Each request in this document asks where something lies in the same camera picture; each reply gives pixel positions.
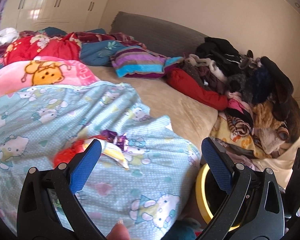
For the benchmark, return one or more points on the grey knit garment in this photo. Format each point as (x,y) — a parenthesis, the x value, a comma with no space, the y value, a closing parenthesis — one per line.
(236,82)

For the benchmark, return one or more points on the cream wardrobe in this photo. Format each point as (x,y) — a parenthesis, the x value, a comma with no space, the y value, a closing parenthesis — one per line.
(52,2)

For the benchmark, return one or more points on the red garment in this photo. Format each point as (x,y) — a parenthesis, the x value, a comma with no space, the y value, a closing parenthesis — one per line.
(197,90)

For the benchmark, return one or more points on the pink garment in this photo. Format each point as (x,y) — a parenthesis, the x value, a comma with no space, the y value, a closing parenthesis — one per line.
(237,103)

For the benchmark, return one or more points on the black jacket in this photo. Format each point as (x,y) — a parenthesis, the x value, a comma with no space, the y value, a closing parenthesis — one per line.
(217,50)

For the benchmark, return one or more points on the yellow rimmed trash bin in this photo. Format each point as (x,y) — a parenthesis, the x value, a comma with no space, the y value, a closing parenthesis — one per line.
(198,187)

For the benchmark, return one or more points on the purple candy wrapper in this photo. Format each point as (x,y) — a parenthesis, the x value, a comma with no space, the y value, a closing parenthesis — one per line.
(115,137)

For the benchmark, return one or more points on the light blue cat print blanket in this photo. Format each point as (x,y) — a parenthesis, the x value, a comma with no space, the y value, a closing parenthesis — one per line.
(65,115)

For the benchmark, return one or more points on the yellow white wrapper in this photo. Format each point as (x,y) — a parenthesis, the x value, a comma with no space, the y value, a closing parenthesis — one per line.
(115,155)

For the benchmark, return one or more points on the black fleece garment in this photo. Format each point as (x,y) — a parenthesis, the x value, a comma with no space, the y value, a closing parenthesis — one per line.
(280,82)

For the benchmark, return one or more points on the beige bed sheet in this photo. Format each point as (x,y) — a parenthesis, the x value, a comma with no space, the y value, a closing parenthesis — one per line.
(180,112)

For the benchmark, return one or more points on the red floral blanket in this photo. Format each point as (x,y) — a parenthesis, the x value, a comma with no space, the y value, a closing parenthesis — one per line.
(40,47)

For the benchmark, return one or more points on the white cloth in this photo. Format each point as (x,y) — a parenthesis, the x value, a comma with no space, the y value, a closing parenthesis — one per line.
(3,37)

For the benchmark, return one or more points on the yellow cartoon blanket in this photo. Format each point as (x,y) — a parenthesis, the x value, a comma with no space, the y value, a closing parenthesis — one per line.
(242,145)

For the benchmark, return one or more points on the pink cartoon blanket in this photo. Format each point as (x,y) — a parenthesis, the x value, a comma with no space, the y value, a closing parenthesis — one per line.
(40,75)

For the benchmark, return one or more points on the maroon floral blanket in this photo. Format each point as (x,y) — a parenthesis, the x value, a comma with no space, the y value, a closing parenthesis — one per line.
(110,37)

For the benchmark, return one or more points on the teal cloth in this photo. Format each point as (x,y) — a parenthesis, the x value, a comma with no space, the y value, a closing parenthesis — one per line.
(185,231)

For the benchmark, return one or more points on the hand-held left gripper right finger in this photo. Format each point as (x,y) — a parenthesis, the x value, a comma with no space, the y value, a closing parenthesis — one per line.
(216,165)

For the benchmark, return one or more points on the tiger striped cloth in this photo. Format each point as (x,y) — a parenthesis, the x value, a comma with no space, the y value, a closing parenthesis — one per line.
(240,126)

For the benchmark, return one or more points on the purple striped pillow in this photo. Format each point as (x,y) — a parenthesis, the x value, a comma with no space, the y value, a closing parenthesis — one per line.
(142,62)

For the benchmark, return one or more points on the person's left hand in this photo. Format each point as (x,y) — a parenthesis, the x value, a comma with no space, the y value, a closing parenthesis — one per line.
(118,232)

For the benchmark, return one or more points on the navy fluffy garment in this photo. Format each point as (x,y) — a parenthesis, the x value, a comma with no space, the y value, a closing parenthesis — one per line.
(261,85)

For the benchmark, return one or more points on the brown fur coat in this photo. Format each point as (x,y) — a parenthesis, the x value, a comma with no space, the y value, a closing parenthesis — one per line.
(295,122)

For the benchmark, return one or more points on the dark brown garment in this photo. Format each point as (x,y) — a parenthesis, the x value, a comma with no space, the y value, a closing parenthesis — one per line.
(210,77)

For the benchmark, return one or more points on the blue leaf print quilt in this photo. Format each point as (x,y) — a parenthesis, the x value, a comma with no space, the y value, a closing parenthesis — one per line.
(100,52)

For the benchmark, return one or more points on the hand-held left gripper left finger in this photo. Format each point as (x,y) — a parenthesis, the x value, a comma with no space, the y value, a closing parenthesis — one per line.
(86,165)

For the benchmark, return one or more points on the red snack wrapper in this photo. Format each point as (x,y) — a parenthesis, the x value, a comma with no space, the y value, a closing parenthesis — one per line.
(67,155)

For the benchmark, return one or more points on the beige fluffy towel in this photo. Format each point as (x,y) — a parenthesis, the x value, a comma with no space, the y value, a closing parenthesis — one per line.
(272,140)

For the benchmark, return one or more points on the grey headboard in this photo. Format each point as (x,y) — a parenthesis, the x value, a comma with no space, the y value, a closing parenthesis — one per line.
(160,30)

